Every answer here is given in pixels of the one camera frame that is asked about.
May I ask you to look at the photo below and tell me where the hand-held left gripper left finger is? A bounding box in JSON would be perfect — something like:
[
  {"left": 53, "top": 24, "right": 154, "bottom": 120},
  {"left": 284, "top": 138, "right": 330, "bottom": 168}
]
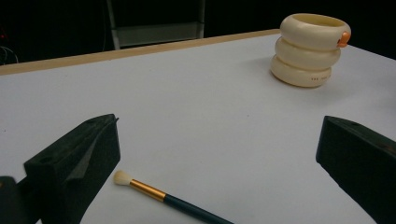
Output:
[{"left": 23, "top": 113, "right": 121, "bottom": 224}]

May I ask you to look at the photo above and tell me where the makeup brush with dark handle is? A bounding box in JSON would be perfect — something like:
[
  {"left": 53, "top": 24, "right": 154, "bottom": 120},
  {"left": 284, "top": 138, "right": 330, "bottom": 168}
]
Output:
[{"left": 112, "top": 170, "right": 235, "bottom": 224}]

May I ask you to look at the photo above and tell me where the bundle of black floor cables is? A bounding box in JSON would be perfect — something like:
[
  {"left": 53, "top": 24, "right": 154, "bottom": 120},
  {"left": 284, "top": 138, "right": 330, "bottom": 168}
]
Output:
[{"left": 0, "top": 46, "right": 20, "bottom": 65}]

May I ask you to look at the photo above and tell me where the cream ringed brush holder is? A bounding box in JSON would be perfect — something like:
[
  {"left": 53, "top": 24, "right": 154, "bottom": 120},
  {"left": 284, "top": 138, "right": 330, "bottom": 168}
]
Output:
[{"left": 270, "top": 12, "right": 352, "bottom": 89}]

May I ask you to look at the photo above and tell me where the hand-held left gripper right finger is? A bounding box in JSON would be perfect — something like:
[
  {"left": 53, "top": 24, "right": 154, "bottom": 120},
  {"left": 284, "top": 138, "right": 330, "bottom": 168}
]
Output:
[{"left": 315, "top": 115, "right": 396, "bottom": 224}]

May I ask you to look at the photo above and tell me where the white metal table frame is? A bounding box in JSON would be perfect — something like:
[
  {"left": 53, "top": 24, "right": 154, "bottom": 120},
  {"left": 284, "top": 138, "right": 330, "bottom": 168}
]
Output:
[{"left": 106, "top": 0, "right": 206, "bottom": 50}]

